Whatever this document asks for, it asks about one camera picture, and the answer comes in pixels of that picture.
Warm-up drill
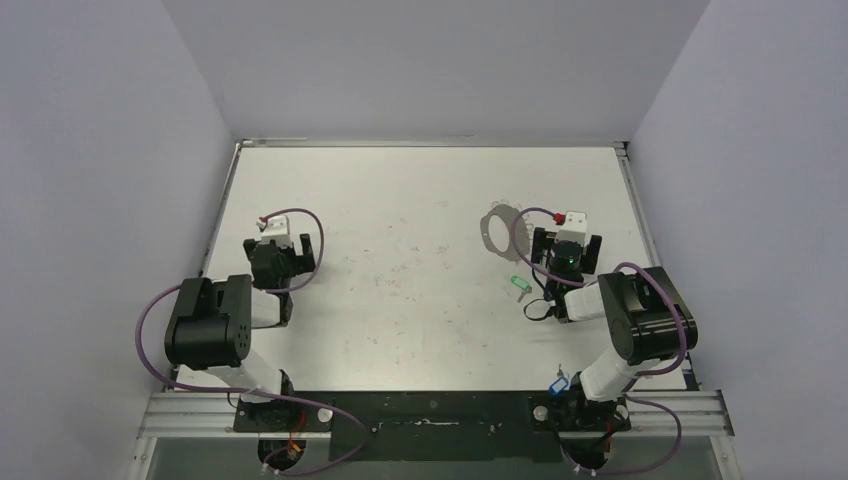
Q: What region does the large metal key ring plate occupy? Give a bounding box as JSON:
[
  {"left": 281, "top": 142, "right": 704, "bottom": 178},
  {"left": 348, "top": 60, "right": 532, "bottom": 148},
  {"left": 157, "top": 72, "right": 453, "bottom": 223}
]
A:
[{"left": 479, "top": 199, "right": 533, "bottom": 262}]

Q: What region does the green tagged key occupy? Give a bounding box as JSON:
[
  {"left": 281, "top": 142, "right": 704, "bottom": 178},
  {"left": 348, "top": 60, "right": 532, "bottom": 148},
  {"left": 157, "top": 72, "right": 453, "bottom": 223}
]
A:
[{"left": 510, "top": 275, "right": 532, "bottom": 303}]

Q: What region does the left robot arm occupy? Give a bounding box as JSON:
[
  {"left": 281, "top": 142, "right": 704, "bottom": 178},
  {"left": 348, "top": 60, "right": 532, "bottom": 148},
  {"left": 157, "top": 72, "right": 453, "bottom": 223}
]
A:
[{"left": 164, "top": 234, "right": 316, "bottom": 431}]

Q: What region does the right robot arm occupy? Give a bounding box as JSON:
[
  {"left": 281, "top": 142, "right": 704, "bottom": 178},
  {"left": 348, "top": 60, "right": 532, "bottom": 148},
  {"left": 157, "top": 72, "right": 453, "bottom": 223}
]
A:
[{"left": 529, "top": 227, "right": 698, "bottom": 429}]

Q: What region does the blue tagged key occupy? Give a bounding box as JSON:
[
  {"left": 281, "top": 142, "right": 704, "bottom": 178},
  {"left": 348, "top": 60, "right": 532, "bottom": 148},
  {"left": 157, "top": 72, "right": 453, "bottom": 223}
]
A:
[{"left": 548, "top": 364, "right": 571, "bottom": 397}]

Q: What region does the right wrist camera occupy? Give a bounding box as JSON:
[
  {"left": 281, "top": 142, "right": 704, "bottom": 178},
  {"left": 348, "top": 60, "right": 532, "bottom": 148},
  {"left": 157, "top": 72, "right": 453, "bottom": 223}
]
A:
[{"left": 554, "top": 211, "right": 588, "bottom": 246}]

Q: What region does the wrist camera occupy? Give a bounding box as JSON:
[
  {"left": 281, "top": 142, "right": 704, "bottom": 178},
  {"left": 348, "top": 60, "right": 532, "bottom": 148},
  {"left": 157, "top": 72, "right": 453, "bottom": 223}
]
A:
[
  {"left": 257, "top": 214, "right": 293, "bottom": 249},
  {"left": 554, "top": 211, "right": 588, "bottom": 246}
]

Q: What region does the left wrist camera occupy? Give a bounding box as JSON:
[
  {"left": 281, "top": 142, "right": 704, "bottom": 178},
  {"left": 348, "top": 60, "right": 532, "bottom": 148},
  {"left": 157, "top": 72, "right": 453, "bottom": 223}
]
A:
[{"left": 257, "top": 214, "right": 293, "bottom": 249}]

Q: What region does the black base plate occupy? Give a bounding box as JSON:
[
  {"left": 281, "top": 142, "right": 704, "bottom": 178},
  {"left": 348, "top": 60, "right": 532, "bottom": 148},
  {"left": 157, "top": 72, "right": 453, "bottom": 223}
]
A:
[{"left": 232, "top": 391, "right": 631, "bottom": 470}]

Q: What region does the aluminium rail front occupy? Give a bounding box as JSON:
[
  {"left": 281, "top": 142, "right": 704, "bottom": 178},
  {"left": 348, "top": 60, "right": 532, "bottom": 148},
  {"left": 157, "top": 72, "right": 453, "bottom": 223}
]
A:
[{"left": 138, "top": 390, "right": 735, "bottom": 439}]

